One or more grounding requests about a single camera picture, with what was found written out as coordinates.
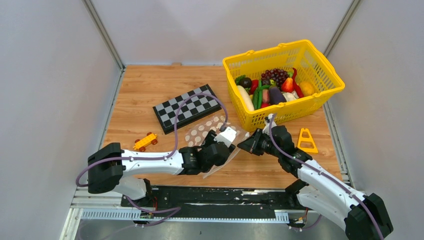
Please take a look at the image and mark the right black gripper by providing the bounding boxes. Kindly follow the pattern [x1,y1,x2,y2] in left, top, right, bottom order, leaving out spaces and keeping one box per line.
[237,128,281,159]

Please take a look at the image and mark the clear polka dot zip bag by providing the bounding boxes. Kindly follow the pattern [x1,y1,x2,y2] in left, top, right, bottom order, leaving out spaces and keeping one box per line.
[184,114,250,179]

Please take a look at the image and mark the dark avocado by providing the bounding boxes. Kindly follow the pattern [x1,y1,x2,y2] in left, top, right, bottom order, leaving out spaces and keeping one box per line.
[238,77,252,89]

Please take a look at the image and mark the purple grape bunch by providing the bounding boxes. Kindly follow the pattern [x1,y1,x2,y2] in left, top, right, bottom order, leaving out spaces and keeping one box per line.
[261,68,292,88]

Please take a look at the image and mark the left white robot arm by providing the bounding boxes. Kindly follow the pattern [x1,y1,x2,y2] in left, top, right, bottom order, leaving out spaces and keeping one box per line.
[87,127,237,207]

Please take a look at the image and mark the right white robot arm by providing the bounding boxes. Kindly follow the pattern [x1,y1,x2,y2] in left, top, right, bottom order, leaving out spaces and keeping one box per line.
[237,125,394,240]

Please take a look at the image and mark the green bean pods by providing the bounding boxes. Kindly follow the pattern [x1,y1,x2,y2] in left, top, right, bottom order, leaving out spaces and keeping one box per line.
[252,81,270,110]

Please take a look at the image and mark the white radish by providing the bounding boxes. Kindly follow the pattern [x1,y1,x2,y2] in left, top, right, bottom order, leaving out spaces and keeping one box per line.
[237,85,255,112]

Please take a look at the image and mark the black grey chessboard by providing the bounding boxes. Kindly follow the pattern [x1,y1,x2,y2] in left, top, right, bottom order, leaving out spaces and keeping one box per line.
[153,84,222,135]

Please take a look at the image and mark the purple eggplant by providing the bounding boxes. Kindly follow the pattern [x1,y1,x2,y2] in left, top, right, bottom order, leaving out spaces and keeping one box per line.
[268,86,287,105]

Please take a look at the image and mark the white garlic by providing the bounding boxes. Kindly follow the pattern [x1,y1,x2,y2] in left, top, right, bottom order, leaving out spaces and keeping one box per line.
[282,92,298,102]

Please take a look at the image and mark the red bell pepper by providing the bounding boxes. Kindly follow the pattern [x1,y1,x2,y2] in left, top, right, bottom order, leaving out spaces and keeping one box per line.
[249,79,259,95]

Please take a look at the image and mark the red chili pepper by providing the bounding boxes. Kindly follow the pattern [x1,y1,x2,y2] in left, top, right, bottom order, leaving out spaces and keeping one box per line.
[291,67,304,98]

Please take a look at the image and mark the yellow lemon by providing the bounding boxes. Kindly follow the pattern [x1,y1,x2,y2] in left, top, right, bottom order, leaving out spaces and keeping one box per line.
[299,81,316,97]

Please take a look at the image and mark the yellow toy car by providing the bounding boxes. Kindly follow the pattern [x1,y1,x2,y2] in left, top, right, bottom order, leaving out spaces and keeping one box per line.
[133,132,158,152]

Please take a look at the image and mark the yellow plastic basket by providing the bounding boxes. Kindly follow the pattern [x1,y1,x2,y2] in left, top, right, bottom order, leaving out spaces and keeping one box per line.
[222,39,345,132]

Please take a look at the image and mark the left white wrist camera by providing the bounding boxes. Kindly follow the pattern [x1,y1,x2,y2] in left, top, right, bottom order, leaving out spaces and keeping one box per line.
[214,126,237,148]

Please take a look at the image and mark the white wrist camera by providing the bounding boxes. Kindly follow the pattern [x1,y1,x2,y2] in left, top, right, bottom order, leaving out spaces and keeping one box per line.
[214,126,237,148]
[262,113,277,136]

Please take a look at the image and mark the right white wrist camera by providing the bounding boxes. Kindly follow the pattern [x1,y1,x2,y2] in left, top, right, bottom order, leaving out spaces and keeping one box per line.
[262,113,277,136]

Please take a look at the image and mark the yellow triangle frame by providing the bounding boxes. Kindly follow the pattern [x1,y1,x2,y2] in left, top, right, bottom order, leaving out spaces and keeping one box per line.
[297,128,319,154]

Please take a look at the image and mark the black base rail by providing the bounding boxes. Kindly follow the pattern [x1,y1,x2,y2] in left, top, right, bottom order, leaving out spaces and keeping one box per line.
[134,186,306,220]

